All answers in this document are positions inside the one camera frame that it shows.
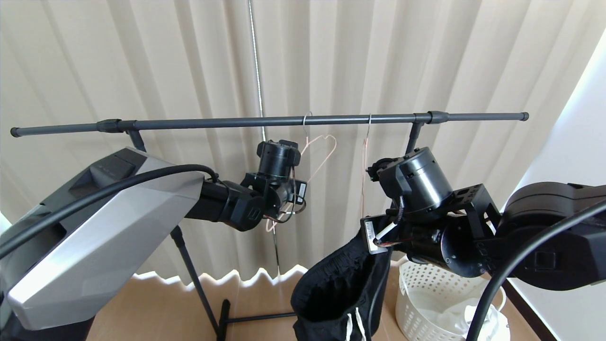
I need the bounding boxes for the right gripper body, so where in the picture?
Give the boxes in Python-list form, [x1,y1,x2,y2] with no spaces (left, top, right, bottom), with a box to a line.
[361,214,489,279]

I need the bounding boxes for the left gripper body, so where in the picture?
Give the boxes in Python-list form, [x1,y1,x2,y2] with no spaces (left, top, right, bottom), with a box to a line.
[276,179,309,215]

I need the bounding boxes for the pink clothes hanger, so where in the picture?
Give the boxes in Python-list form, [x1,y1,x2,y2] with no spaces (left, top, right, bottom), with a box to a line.
[265,113,338,233]
[361,114,373,219]

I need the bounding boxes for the black shorts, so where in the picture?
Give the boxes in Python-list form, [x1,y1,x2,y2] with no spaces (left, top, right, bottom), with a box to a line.
[290,230,393,341]

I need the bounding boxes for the white laundry basket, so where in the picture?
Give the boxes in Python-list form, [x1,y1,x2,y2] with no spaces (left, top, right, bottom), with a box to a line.
[395,258,507,341]

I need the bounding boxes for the black clothes rack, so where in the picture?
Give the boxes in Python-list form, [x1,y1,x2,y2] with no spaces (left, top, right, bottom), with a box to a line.
[10,111,529,341]

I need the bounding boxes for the white garment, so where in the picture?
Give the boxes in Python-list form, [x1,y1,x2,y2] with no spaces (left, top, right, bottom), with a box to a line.
[412,297,511,341]

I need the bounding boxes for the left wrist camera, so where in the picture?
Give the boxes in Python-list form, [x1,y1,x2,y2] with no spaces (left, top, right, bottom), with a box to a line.
[283,140,302,166]

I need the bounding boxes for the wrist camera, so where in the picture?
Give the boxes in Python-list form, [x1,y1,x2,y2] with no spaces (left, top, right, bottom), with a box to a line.
[367,158,396,184]
[283,140,302,166]

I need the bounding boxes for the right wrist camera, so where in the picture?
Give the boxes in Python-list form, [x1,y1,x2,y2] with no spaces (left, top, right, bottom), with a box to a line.
[367,158,396,184]

